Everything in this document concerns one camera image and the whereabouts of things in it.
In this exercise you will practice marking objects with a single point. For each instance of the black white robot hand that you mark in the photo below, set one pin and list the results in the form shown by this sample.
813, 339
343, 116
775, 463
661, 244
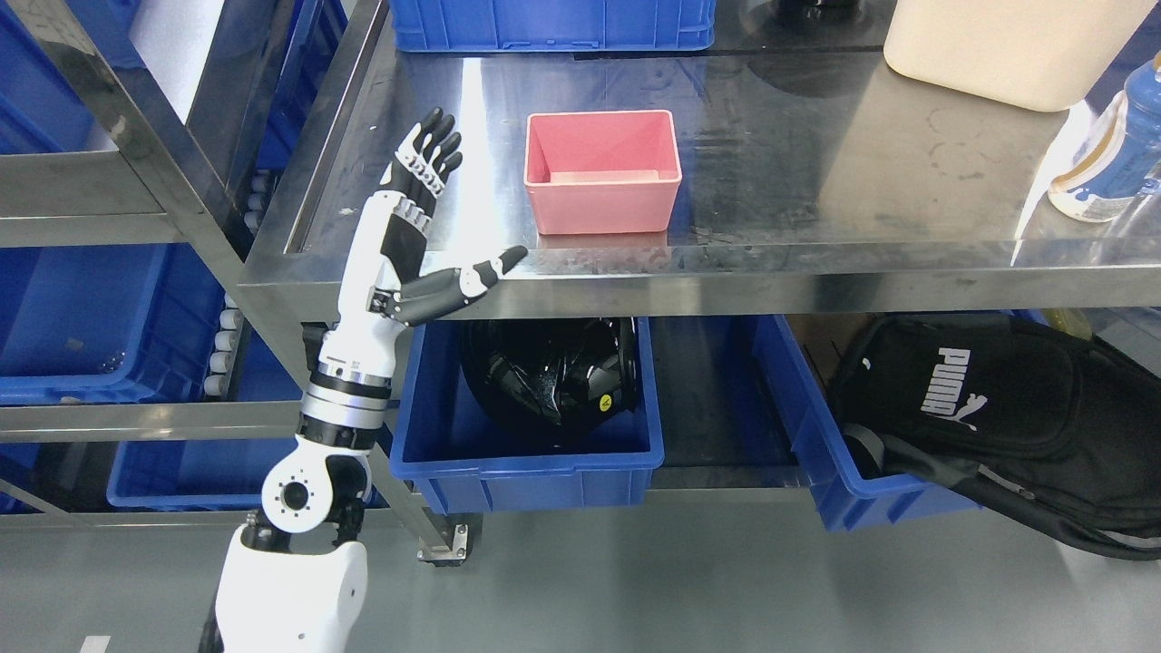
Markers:
383, 288

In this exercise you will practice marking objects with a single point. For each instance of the pink plastic storage box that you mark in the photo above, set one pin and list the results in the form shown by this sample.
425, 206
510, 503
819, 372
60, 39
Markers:
602, 173

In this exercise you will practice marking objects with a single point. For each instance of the blue bin middle shelf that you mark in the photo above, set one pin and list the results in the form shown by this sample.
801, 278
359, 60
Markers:
118, 324

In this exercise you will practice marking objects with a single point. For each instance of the blue bin shelf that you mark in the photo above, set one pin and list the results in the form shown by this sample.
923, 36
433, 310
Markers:
183, 476
118, 324

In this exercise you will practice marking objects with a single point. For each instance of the steel shelf rack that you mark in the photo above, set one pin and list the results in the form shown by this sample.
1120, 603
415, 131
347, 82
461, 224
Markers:
138, 123

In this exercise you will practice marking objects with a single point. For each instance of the blue bin lower shelf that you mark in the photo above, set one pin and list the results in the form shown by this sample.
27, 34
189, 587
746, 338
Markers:
183, 476

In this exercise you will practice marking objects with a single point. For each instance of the cream plastic container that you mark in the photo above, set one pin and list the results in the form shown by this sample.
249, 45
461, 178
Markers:
1038, 55

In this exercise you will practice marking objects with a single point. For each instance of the blue bin with helmet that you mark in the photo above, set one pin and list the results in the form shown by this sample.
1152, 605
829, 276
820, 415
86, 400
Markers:
461, 460

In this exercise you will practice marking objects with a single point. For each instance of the black helmet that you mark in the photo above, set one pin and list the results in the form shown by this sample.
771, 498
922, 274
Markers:
555, 377

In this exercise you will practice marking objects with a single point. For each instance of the blue bin on table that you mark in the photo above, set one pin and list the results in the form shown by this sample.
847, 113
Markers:
483, 27

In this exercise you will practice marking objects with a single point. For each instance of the stainless steel table cart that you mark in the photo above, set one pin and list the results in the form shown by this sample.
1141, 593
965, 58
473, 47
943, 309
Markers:
817, 182

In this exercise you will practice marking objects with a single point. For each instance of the blue bin under bag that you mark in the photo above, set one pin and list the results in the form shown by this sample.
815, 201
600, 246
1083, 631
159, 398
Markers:
844, 499

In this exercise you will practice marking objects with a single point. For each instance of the black Puma bag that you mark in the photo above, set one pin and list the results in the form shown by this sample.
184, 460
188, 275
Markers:
1056, 432

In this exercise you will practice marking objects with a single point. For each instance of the blue drink bottle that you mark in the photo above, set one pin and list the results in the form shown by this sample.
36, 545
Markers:
1120, 151

